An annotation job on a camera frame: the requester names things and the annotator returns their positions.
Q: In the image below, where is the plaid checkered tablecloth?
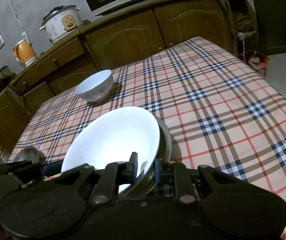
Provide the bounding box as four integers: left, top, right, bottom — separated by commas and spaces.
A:
12, 37, 286, 239

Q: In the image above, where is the white deep porcelain bowl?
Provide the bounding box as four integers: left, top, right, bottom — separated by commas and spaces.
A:
75, 69, 113, 102

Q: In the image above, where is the small white shallow bowl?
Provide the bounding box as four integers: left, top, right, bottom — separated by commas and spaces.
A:
61, 106, 160, 196

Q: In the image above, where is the white rice cooker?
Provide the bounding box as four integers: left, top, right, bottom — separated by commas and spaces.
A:
39, 5, 84, 44

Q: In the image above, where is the orange electric kettle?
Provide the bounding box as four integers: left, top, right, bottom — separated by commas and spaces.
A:
12, 40, 37, 68

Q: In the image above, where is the brown wooden cabinet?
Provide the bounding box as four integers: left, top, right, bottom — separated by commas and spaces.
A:
0, 0, 237, 152

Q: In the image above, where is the small steel bowl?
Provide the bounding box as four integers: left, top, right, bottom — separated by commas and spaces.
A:
12, 146, 39, 163

